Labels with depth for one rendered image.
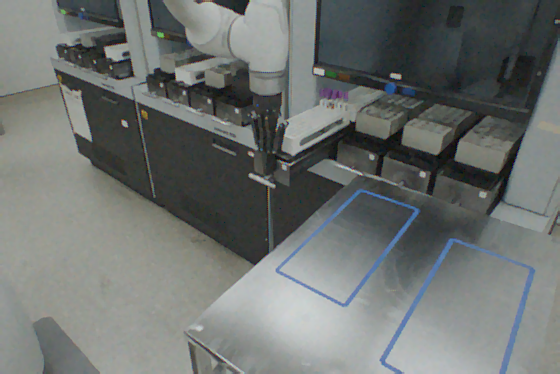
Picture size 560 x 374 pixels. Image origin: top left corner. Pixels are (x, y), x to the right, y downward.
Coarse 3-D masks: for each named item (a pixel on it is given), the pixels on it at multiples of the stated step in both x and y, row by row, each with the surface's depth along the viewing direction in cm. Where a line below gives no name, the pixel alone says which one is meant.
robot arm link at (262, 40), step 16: (256, 0) 91; (272, 0) 91; (240, 16) 98; (256, 16) 90; (272, 16) 90; (240, 32) 94; (256, 32) 91; (272, 32) 91; (288, 32) 95; (240, 48) 96; (256, 48) 93; (272, 48) 93; (288, 48) 97; (256, 64) 96; (272, 64) 95
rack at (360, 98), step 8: (360, 88) 148; (368, 88) 148; (352, 96) 140; (360, 96) 140; (368, 96) 140; (376, 96) 140; (384, 96) 150; (352, 104) 133; (360, 104) 133; (368, 104) 148; (352, 112) 132; (352, 120) 134
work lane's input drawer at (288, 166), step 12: (336, 132) 126; (324, 144) 122; (336, 144) 126; (276, 156) 114; (288, 156) 113; (300, 156) 115; (312, 156) 118; (324, 156) 123; (276, 168) 115; (288, 168) 111; (300, 168) 115; (264, 180) 114; (276, 180) 117; (288, 180) 113
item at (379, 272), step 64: (384, 192) 96; (320, 256) 77; (384, 256) 77; (448, 256) 77; (512, 256) 77; (256, 320) 64; (320, 320) 64; (384, 320) 64; (448, 320) 64; (512, 320) 65
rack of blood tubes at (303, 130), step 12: (324, 108) 131; (336, 108) 130; (348, 108) 130; (288, 120) 122; (300, 120) 122; (312, 120) 122; (324, 120) 123; (336, 120) 125; (348, 120) 131; (288, 132) 115; (300, 132) 115; (312, 132) 117; (324, 132) 127; (288, 144) 113; (300, 144) 121; (312, 144) 119
